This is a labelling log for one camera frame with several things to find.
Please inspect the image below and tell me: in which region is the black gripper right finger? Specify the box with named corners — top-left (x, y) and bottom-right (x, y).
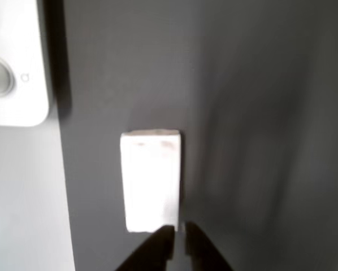
top-left (184, 221), bottom-right (235, 271)

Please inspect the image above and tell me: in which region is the white rectangular block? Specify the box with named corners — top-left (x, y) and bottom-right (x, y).
top-left (120, 129), bottom-right (184, 234)

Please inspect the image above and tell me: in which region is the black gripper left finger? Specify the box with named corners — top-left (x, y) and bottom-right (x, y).
top-left (114, 224), bottom-right (177, 271)

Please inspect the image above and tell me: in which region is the white device with knob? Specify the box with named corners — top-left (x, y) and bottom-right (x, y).
top-left (0, 0), bottom-right (50, 127)

